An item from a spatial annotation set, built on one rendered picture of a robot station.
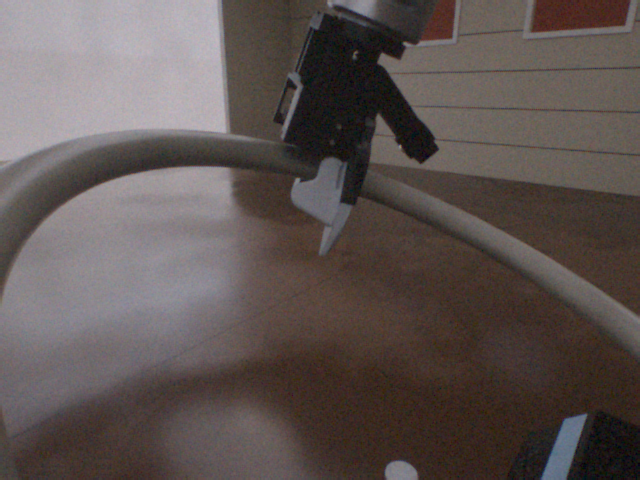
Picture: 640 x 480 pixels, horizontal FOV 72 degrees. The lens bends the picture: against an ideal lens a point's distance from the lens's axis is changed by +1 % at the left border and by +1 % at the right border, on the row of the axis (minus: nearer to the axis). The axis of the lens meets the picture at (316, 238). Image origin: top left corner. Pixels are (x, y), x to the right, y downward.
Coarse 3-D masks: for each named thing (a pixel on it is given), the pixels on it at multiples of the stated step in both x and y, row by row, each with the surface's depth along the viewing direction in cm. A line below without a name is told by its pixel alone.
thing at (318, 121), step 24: (312, 24) 39; (336, 24) 37; (360, 24) 36; (312, 48) 39; (336, 48) 38; (360, 48) 39; (384, 48) 37; (312, 72) 40; (336, 72) 39; (360, 72) 39; (312, 96) 38; (336, 96) 40; (360, 96) 41; (288, 120) 40; (312, 120) 40; (336, 120) 40; (360, 120) 40; (312, 144) 40; (336, 144) 41
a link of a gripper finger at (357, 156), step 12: (360, 132) 41; (372, 132) 40; (360, 144) 40; (348, 156) 40; (360, 156) 39; (348, 168) 40; (360, 168) 40; (348, 180) 40; (360, 180) 40; (348, 192) 40
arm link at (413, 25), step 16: (336, 0) 36; (352, 0) 35; (368, 0) 35; (384, 0) 35; (400, 0) 35; (416, 0) 35; (432, 0) 36; (352, 16) 37; (368, 16) 35; (384, 16) 35; (400, 16) 35; (416, 16) 36; (384, 32) 37; (400, 32) 36; (416, 32) 37
